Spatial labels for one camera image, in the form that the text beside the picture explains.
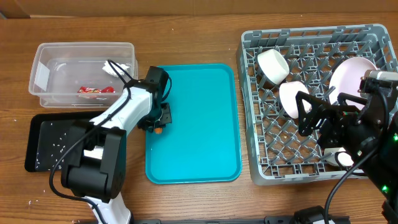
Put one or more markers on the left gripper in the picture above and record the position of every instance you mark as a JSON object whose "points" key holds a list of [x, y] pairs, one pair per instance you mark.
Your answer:
{"points": [[147, 125]]}

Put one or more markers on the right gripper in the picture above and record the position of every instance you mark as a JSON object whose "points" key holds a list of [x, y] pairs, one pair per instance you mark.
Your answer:
{"points": [[346, 129]]}

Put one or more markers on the large pink plate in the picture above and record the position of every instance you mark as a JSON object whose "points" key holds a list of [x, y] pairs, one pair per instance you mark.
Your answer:
{"points": [[347, 77]]}

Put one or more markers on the pink bowl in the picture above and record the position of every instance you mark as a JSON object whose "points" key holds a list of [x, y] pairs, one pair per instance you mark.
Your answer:
{"points": [[287, 94]]}

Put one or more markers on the cream plastic cup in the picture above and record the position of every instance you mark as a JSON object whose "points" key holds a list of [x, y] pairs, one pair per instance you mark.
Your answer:
{"points": [[336, 156]]}

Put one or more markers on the red snack wrapper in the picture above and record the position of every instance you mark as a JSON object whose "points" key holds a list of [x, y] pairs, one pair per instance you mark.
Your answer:
{"points": [[84, 89]]}

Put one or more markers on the white bowl with food scraps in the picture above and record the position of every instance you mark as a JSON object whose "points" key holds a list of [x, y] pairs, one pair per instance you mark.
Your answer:
{"points": [[273, 65]]}

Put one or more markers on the white tissue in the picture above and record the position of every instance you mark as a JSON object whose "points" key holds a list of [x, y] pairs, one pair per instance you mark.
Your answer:
{"points": [[110, 71]]}

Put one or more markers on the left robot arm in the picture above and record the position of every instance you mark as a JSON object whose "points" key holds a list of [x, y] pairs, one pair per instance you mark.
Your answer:
{"points": [[94, 165]]}

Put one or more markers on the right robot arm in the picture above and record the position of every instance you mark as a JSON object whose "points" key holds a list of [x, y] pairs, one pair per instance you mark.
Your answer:
{"points": [[377, 156]]}

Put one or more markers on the grey dishwasher rack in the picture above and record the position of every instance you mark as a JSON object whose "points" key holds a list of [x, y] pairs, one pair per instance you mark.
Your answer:
{"points": [[277, 153]]}

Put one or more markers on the teal serving tray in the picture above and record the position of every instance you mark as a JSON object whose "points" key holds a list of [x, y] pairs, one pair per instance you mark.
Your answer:
{"points": [[202, 143]]}

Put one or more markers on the clear plastic bin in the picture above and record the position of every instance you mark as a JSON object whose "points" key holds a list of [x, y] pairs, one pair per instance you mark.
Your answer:
{"points": [[60, 69]]}

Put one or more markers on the rice and peanut scraps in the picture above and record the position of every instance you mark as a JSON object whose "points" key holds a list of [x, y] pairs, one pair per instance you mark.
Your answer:
{"points": [[53, 138]]}

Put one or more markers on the black plastic tray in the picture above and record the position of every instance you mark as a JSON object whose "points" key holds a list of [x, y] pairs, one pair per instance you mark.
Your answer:
{"points": [[35, 123]]}

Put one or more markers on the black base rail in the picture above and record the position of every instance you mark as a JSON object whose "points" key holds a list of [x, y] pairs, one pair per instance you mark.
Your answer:
{"points": [[266, 220]]}

